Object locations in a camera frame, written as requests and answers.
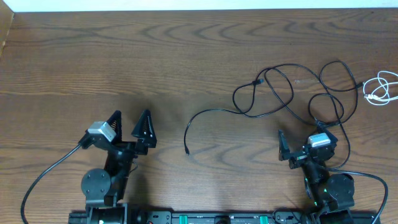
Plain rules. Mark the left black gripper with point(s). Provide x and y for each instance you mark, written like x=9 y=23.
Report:
x=137 y=149

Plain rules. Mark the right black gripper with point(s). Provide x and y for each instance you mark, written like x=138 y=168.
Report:
x=296 y=159

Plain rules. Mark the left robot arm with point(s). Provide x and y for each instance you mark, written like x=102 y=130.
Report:
x=104 y=188

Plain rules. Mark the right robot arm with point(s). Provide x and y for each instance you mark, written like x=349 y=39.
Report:
x=331 y=193

